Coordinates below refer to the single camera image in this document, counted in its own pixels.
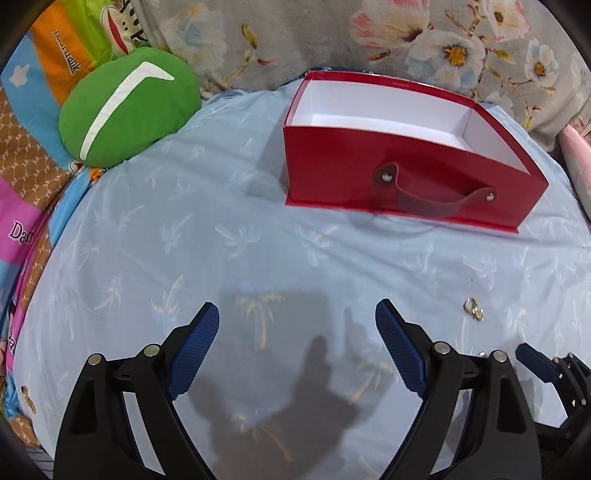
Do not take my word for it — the red cardboard box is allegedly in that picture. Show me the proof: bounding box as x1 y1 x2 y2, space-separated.
283 70 550 234

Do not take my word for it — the pink pillow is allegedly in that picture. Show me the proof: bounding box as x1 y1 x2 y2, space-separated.
558 124 591 209

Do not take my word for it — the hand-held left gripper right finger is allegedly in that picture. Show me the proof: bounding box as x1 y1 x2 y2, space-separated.
375 299 543 480

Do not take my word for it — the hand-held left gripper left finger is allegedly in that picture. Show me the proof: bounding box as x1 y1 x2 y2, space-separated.
53 301 221 480

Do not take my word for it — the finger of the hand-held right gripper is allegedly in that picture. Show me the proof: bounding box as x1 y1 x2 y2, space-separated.
516 344 591 416

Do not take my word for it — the light blue bedsheet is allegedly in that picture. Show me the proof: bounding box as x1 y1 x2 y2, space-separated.
13 85 591 480

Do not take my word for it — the green round cushion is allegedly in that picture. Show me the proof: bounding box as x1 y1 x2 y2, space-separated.
58 48 202 168

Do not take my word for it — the grey floral blanket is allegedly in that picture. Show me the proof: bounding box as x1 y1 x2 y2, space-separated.
139 0 591 153

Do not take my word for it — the colourful cartoon printed sheet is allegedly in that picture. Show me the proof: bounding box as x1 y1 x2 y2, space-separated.
0 0 155 462

